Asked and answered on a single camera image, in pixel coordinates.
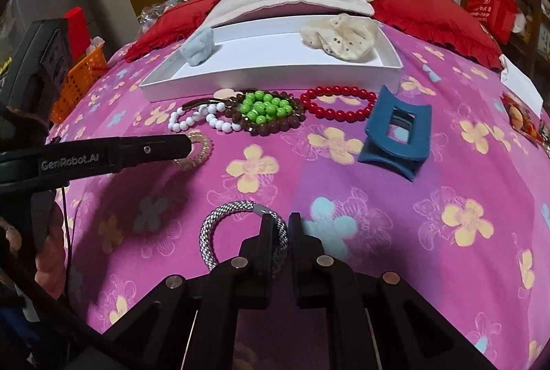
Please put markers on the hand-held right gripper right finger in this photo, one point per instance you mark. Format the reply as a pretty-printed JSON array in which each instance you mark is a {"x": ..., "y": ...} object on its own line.
[{"x": 296, "y": 258}]

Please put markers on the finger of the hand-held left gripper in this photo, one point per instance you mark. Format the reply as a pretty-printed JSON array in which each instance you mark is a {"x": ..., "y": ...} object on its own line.
[{"x": 150, "y": 150}]

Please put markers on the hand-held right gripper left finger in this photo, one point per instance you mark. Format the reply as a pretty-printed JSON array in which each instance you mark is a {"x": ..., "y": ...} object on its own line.
[{"x": 268, "y": 249}]

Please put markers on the blue hair claw clip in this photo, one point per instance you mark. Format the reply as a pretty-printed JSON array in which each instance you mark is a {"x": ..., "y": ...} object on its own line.
[{"x": 386, "y": 159}]

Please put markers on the white shallow box tray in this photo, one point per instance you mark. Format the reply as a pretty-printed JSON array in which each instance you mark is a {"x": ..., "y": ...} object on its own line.
[{"x": 279, "y": 60}]

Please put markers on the person's left hand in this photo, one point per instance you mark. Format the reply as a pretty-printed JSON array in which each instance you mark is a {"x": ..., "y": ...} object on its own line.
[{"x": 51, "y": 267}]

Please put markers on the orange plastic basket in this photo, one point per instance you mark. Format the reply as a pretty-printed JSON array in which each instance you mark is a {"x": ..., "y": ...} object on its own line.
[{"x": 77, "y": 82}]

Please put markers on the red box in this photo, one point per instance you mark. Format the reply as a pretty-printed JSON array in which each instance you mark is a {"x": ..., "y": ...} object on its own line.
[{"x": 77, "y": 30}]

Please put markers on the pink floral blanket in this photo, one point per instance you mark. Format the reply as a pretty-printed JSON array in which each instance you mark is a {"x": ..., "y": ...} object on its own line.
[{"x": 300, "y": 163}]

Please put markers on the blue-grey scrunchie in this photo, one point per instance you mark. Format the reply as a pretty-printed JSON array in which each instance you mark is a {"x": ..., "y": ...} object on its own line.
[{"x": 197, "y": 47}]

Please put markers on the red ruffled pillow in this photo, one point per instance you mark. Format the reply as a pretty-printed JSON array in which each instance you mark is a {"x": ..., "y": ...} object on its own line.
[
  {"x": 172, "y": 26},
  {"x": 429, "y": 17}
]

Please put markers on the clear plastic bag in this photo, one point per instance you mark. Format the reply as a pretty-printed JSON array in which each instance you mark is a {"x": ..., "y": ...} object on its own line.
[{"x": 157, "y": 11}]

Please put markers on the cream scrunchie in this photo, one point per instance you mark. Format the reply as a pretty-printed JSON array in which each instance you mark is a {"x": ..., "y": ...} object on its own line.
[{"x": 339, "y": 37}]

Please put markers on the small snack packet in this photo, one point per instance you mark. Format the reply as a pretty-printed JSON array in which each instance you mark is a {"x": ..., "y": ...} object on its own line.
[{"x": 543, "y": 144}]

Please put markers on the white paper sheet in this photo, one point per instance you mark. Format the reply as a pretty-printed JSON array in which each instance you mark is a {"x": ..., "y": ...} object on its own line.
[{"x": 520, "y": 82}]

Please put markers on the wooden shelf rack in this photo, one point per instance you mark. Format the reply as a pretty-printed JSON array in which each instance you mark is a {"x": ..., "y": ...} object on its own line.
[{"x": 530, "y": 52}]

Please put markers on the red shopping bag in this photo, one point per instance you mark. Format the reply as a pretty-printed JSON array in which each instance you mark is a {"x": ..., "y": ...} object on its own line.
[{"x": 490, "y": 9}]

